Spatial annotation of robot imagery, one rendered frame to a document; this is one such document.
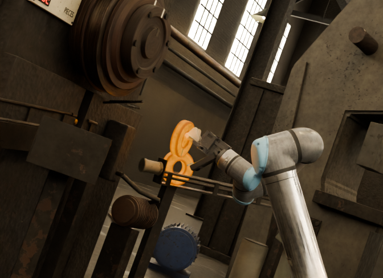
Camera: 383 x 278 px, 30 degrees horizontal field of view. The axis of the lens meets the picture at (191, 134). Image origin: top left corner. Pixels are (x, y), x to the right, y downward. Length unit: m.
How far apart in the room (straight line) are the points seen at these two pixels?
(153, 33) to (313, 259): 1.02
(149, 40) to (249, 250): 0.99
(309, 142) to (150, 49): 0.73
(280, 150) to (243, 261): 0.86
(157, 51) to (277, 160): 0.72
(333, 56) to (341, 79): 0.20
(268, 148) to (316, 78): 3.08
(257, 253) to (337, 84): 2.45
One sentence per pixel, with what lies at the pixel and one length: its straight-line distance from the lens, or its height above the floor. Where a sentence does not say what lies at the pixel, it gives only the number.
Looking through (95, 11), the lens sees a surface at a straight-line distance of 2.61.
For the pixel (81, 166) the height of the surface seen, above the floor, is 0.62.
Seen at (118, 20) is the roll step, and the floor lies 1.13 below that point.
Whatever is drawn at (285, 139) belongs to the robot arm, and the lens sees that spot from 2.35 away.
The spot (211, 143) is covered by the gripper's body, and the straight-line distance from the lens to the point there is 2.86.
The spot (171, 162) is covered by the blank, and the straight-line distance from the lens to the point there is 3.07.
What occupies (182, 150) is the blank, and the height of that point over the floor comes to 0.78.
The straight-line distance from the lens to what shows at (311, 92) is 5.36.
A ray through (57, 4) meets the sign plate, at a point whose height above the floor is 1.10.
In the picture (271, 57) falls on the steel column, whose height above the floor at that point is 2.85.
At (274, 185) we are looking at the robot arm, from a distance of 2.34.
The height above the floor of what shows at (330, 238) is 0.60.
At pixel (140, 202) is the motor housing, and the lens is 2.91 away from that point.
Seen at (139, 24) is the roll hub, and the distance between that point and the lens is 2.62.
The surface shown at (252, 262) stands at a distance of 3.07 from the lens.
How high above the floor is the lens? 0.72
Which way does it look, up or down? 3 degrees up
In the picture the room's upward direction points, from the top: 20 degrees clockwise
